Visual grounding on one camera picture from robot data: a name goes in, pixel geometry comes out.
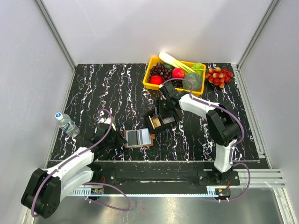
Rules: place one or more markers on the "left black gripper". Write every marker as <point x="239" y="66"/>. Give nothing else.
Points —
<point x="121" y="141"/>

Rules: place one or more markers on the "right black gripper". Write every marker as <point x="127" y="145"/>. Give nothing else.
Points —
<point x="162" y="113"/>

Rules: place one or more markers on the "black card box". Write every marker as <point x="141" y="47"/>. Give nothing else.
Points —
<point x="167" y="122"/>

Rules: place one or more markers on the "brown leather card holder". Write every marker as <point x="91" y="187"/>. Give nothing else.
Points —
<point x="152" y="137"/>

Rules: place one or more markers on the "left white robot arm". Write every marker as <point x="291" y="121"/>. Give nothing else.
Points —
<point x="65" y="168"/>

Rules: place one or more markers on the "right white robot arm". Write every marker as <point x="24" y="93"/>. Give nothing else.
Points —
<point x="224" y="127"/>

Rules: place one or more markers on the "red apple front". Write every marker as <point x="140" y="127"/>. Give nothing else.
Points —
<point x="156" y="79"/>

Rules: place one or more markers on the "red apple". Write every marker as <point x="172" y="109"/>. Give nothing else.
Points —
<point x="178" y="74"/>
<point x="156" y="79"/>

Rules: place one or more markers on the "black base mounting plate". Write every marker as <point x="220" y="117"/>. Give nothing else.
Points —
<point x="193" y="172"/>

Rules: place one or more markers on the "dark purple grape bunch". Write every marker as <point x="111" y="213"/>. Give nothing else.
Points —
<point x="162" y="71"/>

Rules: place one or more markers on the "red apple back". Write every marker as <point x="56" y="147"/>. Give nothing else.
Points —
<point x="178" y="74"/>

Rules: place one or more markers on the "green cucumber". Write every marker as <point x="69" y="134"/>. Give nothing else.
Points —
<point x="168" y="66"/>

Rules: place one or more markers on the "clear plastic water bottle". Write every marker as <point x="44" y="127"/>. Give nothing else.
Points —
<point x="64" y="122"/>

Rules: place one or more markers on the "green netted melon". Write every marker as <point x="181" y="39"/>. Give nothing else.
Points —
<point x="192" y="79"/>

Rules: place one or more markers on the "yellow plastic basket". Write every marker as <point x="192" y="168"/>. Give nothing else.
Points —
<point x="154" y="60"/>

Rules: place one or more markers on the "white green leek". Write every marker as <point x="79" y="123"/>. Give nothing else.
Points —
<point x="166" y="58"/>

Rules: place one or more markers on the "red cherry cluster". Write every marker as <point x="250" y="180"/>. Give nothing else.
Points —
<point x="218" y="76"/>

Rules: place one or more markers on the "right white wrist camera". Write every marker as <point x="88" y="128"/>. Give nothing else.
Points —
<point x="163" y="92"/>

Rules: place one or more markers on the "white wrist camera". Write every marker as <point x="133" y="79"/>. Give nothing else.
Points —
<point x="163" y="92"/>
<point x="108" y="121"/>

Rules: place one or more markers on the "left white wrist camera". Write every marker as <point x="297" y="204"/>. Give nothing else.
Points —
<point x="108" y="121"/>

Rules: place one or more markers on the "aluminium frame rail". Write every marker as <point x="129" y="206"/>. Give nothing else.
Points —
<point x="198" y="185"/>

